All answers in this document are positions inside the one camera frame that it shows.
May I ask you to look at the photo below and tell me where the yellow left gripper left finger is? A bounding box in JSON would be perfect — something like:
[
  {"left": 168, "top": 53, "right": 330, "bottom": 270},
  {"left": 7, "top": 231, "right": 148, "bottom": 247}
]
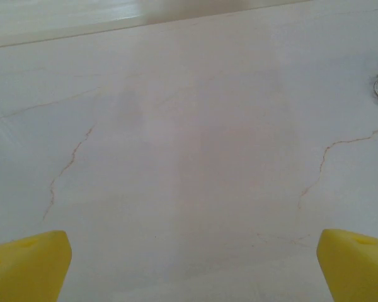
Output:
[{"left": 0, "top": 230, "right": 73, "bottom": 302}]

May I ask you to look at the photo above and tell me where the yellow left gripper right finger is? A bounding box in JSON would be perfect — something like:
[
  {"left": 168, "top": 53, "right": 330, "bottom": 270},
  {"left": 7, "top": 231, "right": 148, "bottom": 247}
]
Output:
[{"left": 316, "top": 228, "right": 378, "bottom": 302}]

